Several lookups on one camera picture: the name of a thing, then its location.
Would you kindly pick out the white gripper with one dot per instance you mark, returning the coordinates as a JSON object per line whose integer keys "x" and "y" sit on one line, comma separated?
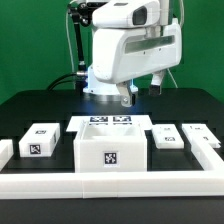
{"x": 120, "y": 55}

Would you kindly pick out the white door panel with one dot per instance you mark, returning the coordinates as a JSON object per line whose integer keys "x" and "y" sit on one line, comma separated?
{"x": 166, "y": 136}
{"x": 192, "y": 130}

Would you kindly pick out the white cabinet body box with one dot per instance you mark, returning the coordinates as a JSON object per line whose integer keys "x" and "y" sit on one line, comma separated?
{"x": 110, "y": 148}

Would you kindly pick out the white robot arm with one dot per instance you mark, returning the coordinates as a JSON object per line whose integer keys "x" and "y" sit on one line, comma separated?
{"x": 132, "y": 14}

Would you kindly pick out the white cabinet top block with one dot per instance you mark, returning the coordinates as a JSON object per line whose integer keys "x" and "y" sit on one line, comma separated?
{"x": 40, "y": 140}

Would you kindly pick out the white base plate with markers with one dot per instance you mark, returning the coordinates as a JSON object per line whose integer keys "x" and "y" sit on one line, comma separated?
{"x": 76, "y": 121}

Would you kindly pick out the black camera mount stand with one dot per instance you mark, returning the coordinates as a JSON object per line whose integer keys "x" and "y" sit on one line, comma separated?
{"x": 81, "y": 15}

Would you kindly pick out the white U-shaped obstacle wall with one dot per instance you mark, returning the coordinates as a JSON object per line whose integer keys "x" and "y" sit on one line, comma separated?
{"x": 209, "y": 181}

